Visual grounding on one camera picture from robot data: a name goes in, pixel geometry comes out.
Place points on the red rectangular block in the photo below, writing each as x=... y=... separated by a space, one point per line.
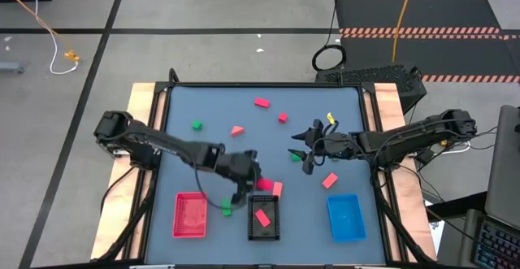
x=262 y=102
x=262 y=218
x=265 y=184

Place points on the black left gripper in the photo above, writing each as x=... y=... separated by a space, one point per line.
x=237 y=165

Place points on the backlit keyboard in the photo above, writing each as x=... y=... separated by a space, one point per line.
x=497 y=246

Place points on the black perforated computer case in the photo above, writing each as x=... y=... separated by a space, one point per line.
x=365 y=75

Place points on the black striped-edge floor mat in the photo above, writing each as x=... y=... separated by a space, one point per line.
x=406 y=13

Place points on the grey metal foot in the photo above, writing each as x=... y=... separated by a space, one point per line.
x=10 y=67

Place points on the green rectangular block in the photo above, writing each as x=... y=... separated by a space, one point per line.
x=226 y=208

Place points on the grey laptop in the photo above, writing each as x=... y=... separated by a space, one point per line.
x=503 y=167

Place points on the green cube block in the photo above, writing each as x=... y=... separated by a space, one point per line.
x=197 y=125
x=295 y=159

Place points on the light wooden side board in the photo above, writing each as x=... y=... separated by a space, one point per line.
x=138 y=98
x=388 y=98

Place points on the yellow gripper tag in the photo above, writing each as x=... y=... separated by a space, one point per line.
x=331 y=118

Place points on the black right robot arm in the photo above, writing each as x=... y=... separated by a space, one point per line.
x=406 y=137

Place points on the red plastic basket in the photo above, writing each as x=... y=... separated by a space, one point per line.
x=190 y=216

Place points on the white paper scrap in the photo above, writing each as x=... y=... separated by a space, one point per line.
x=260 y=50

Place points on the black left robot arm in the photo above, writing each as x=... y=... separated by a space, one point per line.
x=162 y=141

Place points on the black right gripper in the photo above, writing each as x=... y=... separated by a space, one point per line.
x=337 y=146

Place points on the black plastic basket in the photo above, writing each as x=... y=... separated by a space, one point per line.
x=252 y=228

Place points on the red cube block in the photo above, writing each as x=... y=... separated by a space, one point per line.
x=282 y=118

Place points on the orange triangular block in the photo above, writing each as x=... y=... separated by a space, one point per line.
x=237 y=131

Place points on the blue plastic basket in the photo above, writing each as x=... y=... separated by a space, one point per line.
x=346 y=218

